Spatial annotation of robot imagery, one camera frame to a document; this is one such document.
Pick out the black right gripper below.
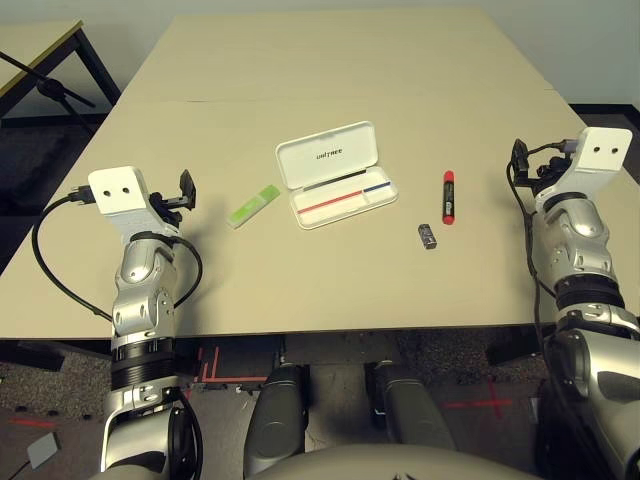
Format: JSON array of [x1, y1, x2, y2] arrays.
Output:
[[510, 138, 570, 198]]

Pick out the grey robot left leg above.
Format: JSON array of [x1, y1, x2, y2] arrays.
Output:
[[244, 363, 311, 476]]

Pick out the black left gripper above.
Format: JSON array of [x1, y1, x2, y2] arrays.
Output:
[[148, 169, 198, 226]]

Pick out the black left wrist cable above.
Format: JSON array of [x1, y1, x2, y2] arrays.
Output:
[[31, 185, 204, 322]]

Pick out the red and black marker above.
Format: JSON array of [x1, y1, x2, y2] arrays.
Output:
[[440, 170, 457, 226]]

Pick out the yellow-edged side table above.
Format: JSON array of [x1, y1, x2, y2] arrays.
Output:
[[0, 19, 121, 131]]

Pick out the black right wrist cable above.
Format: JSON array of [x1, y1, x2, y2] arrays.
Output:
[[505, 138, 581, 381]]

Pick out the black tripod stand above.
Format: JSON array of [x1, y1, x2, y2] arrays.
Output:
[[0, 49, 96, 134]]

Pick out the grey robot right leg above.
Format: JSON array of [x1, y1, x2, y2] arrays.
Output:
[[367, 360, 456, 451]]

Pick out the white hinged pencil case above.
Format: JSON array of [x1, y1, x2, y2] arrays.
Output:
[[274, 120, 400, 231]]

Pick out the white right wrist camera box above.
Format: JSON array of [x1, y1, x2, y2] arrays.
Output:
[[533, 126, 634, 204]]

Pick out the grey floor square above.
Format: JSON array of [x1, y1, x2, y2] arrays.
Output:
[[27, 432, 60, 470]]

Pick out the grey robot torso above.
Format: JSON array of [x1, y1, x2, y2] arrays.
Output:
[[254, 447, 541, 480]]

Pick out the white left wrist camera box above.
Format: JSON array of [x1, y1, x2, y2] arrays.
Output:
[[88, 165, 181, 236]]

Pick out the grey robot leg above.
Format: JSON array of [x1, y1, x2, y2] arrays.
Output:
[[244, 363, 311, 476], [367, 360, 456, 451]]

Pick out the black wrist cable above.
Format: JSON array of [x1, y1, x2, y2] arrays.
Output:
[[31, 185, 204, 322], [505, 138, 581, 381]]

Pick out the green eraser stick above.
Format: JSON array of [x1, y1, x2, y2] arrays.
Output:
[[227, 184, 280, 231]]

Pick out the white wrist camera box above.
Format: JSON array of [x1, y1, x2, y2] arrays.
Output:
[[88, 165, 181, 236], [533, 126, 634, 204]]

